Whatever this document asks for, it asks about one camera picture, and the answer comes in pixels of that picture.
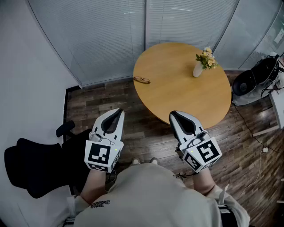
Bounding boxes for grey window frame post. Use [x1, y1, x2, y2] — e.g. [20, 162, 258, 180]
[143, 0, 149, 53]

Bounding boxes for white ceramic vase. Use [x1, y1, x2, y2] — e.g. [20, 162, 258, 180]
[192, 63, 204, 78]

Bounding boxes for black floor cable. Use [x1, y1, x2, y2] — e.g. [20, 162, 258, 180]
[232, 103, 284, 154]

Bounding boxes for person's right forearm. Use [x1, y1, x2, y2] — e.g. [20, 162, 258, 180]
[192, 168, 217, 197]

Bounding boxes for grey cloth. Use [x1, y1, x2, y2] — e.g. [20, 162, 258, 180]
[232, 84, 274, 107]

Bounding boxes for brown-framed eyeglasses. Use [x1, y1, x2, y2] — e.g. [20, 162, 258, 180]
[133, 76, 151, 85]

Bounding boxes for black wrist cord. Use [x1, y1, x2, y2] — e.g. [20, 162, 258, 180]
[174, 172, 198, 180]
[105, 171, 118, 185]

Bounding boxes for person's beige shirt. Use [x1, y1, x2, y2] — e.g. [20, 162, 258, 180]
[72, 162, 252, 227]

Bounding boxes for white floor cable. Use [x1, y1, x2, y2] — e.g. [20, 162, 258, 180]
[234, 150, 267, 200]

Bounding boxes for black office chair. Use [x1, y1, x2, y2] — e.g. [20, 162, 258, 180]
[4, 120, 90, 200]

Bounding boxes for black white shoulder strap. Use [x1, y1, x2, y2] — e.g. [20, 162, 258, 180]
[65, 194, 78, 227]
[217, 183, 233, 227]

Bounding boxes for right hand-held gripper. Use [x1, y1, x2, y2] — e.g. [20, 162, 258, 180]
[169, 110, 223, 174]

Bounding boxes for person's left forearm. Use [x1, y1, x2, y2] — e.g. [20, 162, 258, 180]
[79, 168, 112, 206]

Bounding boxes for frosted glass partition panel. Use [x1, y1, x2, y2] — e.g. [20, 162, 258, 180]
[212, 0, 284, 70]

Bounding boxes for white desk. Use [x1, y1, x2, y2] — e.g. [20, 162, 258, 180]
[252, 88, 284, 137]

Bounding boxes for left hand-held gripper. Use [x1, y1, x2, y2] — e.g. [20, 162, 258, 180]
[84, 108, 126, 174]

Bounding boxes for yellow flower bouquet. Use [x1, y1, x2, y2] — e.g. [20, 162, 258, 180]
[195, 46, 221, 70]

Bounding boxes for white window blind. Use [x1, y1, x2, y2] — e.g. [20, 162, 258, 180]
[26, 0, 147, 87]
[146, 0, 241, 56]

